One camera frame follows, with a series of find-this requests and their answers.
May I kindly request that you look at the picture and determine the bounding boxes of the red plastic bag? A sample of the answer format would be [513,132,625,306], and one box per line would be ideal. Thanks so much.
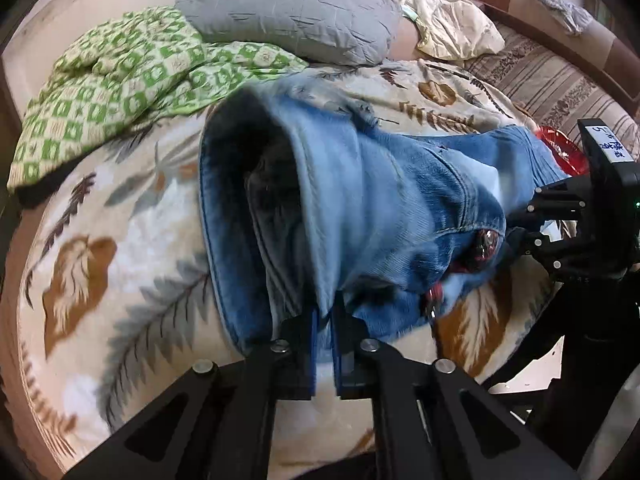
[535,126,589,177]

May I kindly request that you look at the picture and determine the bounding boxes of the grey quilted pillow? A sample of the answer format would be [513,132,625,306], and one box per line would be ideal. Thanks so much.
[175,0,402,66]

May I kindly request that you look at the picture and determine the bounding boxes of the green checkered quilt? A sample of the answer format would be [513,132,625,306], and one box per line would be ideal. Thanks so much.
[6,6,307,192]

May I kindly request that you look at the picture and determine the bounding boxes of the cream crumpled cloth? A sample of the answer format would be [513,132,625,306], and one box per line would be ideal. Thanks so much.
[398,0,506,62]

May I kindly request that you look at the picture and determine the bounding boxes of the grey cloth on headboard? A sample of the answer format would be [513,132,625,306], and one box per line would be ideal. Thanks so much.
[537,0,593,36]

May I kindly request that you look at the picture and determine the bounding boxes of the striped brown bedsheet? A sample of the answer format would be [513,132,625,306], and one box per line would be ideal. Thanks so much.
[464,24,639,158]

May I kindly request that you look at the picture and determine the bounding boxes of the blue denim jeans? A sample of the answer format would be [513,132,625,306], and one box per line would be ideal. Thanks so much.
[197,71,570,359]

